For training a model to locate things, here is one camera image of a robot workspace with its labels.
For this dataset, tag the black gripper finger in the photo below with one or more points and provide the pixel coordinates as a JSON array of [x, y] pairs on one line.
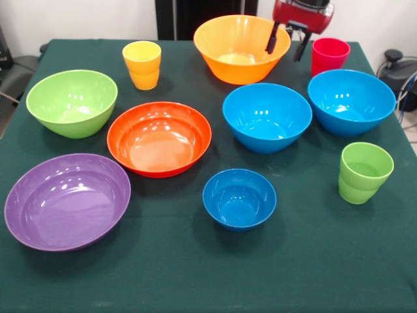
[[301, 49], [273, 39]]

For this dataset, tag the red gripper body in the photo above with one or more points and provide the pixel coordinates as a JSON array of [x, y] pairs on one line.
[[299, 16]]

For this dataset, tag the large yellow-orange bowl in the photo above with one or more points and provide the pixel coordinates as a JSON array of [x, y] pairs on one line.
[[228, 65]]

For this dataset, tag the red cup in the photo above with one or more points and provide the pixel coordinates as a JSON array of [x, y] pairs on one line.
[[325, 55]]

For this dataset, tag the light blue bowl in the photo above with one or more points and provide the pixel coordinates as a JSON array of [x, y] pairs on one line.
[[267, 114], [352, 98]]

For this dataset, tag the yellow cup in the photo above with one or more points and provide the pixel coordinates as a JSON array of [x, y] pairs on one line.
[[141, 75]]

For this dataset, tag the green cup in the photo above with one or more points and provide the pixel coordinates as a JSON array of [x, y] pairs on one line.
[[361, 186]]

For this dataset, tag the orange-red shallow bowl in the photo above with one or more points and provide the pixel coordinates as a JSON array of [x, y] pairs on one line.
[[159, 143]]

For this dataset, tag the small dark blue bowl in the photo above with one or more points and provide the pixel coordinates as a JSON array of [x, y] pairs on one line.
[[239, 199]]

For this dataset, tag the green bowl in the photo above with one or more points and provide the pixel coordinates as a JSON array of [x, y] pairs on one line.
[[71, 98]]

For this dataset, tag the dark green tablecloth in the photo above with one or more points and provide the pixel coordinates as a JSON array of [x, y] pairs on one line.
[[195, 277]]

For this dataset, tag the grey office chair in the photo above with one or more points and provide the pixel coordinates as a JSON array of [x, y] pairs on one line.
[[19, 71]]

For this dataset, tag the purple bowl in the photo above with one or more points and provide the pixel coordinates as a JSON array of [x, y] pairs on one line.
[[65, 205]]

